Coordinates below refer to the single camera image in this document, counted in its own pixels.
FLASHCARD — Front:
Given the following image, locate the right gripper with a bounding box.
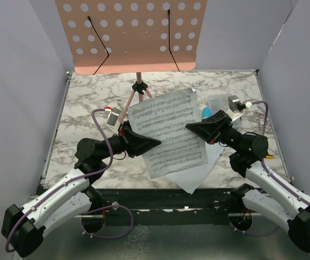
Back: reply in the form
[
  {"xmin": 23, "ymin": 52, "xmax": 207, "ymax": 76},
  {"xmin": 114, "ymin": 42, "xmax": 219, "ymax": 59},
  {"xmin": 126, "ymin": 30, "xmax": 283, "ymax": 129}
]
[{"xmin": 186, "ymin": 109, "xmax": 243, "ymax": 152}]

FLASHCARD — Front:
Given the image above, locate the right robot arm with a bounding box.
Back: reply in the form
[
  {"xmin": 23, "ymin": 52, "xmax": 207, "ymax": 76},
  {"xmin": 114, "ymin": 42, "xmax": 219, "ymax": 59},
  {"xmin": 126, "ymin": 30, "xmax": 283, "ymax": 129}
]
[{"xmin": 186, "ymin": 110, "xmax": 310, "ymax": 253}]

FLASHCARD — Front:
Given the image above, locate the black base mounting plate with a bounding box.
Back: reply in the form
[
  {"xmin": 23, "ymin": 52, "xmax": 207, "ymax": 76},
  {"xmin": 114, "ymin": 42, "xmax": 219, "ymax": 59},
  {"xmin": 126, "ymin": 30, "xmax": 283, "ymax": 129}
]
[{"xmin": 73, "ymin": 185, "xmax": 280, "ymax": 226}]

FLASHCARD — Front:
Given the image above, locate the white paper sheet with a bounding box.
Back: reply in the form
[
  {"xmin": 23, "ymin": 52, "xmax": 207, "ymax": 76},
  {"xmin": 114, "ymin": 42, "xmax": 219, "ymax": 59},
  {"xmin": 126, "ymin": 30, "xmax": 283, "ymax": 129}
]
[{"xmin": 166, "ymin": 144, "xmax": 225, "ymax": 194}]

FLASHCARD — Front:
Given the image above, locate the clear plastic compartment box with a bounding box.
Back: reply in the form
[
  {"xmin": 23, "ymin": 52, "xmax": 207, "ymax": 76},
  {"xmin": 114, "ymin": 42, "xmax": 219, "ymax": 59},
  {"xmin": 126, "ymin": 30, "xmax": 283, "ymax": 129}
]
[{"xmin": 207, "ymin": 94, "xmax": 242, "ymax": 125}]

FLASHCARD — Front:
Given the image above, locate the pink folding music stand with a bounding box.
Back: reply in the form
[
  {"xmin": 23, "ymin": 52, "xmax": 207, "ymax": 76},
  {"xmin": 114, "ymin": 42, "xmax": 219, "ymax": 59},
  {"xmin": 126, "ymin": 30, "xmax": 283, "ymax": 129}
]
[{"xmin": 54, "ymin": 0, "xmax": 208, "ymax": 128}]

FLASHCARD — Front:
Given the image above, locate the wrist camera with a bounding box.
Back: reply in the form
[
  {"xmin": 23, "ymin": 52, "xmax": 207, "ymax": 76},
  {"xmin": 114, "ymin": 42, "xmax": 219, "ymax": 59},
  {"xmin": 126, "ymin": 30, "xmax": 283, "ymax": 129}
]
[
  {"xmin": 105, "ymin": 107, "xmax": 122, "ymax": 133},
  {"xmin": 226, "ymin": 95, "xmax": 253, "ymax": 122}
]

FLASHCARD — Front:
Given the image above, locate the blue plastic recorder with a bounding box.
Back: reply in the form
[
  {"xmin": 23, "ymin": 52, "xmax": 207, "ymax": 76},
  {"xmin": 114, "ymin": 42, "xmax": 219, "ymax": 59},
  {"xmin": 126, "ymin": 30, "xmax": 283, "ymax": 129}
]
[{"xmin": 202, "ymin": 107, "xmax": 212, "ymax": 119}]

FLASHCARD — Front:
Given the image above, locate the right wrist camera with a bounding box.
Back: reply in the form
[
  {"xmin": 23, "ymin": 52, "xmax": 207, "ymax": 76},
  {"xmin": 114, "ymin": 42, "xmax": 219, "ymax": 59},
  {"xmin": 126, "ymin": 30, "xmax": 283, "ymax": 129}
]
[{"xmin": 226, "ymin": 95, "xmax": 253, "ymax": 122}]

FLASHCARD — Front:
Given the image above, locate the printed sheet music page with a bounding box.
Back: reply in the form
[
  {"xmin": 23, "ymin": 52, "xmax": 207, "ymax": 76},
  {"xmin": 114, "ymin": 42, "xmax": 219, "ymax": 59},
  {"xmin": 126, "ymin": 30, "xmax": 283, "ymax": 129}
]
[{"xmin": 128, "ymin": 88, "xmax": 208, "ymax": 179}]

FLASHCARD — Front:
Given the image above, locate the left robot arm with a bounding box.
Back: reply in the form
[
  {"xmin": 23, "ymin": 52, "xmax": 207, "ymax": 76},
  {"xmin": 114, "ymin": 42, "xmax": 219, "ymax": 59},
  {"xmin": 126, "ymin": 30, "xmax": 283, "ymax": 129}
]
[{"xmin": 1, "ymin": 121, "xmax": 161, "ymax": 258}]

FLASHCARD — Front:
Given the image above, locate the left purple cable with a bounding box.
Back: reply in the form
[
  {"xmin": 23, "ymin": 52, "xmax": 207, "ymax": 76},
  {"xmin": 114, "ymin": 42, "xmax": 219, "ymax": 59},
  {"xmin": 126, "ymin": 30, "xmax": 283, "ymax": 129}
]
[{"xmin": 4, "ymin": 107, "xmax": 135, "ymax": 254}]

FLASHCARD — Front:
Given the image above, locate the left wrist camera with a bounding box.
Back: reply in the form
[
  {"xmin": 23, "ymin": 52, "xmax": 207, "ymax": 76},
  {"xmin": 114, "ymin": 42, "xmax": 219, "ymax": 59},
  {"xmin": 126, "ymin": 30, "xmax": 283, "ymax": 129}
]
[{"xmin": 105, "ymin": 107, "xmax": 122, "ymax": 133}]

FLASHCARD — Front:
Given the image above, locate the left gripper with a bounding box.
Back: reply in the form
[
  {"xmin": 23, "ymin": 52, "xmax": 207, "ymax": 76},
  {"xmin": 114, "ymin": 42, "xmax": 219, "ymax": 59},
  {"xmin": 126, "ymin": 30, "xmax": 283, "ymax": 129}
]
[{"xmin": 98, "ymin": 120, "xmax": 161, "ymax": 161}]

